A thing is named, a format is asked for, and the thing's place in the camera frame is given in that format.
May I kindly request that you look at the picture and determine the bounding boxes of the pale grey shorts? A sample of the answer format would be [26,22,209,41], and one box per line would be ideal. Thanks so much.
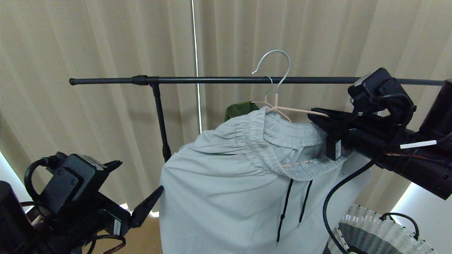
[159,106,371,254]

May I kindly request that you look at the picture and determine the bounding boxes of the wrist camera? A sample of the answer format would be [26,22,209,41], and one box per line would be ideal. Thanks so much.
[348,68,417,126]
[39,153,122,216]

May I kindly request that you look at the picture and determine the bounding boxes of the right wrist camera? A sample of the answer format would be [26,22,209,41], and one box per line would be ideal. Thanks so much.
[348,68,417,126]

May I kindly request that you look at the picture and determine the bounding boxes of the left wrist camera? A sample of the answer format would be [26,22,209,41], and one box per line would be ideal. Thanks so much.
[39,153,122,216]

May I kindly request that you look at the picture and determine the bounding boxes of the white laundry basket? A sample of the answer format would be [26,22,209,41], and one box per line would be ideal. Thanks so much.
[327,204,438,254]

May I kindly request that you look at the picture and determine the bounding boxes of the black clothes rack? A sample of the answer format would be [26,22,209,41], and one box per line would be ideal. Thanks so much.
[69,75,446,163]

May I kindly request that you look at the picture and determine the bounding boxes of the beige curtain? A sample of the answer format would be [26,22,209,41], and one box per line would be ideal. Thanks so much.
[0,0,452,216]

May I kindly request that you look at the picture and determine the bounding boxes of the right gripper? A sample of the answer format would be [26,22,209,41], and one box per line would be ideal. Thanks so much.
[308,107,385,161]

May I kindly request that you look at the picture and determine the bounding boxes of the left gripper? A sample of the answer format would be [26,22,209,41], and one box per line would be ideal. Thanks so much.
[95,161,165,236]

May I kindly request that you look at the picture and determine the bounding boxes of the black cable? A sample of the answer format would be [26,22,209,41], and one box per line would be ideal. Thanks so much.
[322,92,417,254]
[24,157,53,202]

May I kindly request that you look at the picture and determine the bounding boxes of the green garment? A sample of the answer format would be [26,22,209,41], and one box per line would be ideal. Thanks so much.
[224,102,260,122]

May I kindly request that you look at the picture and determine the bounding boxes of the pink clothes hanger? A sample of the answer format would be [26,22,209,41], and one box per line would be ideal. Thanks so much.
[251,76,275,107]
[251,49,329,168]

